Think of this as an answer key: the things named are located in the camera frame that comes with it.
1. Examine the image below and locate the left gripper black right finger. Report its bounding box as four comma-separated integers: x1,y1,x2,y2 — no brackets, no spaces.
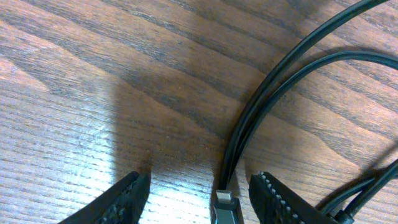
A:
249,172,337,224

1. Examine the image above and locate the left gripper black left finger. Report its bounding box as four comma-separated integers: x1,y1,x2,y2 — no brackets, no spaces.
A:
61,171,150,224

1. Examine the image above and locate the black usb cable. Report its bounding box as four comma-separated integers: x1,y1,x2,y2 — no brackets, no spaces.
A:
210,0,398,224

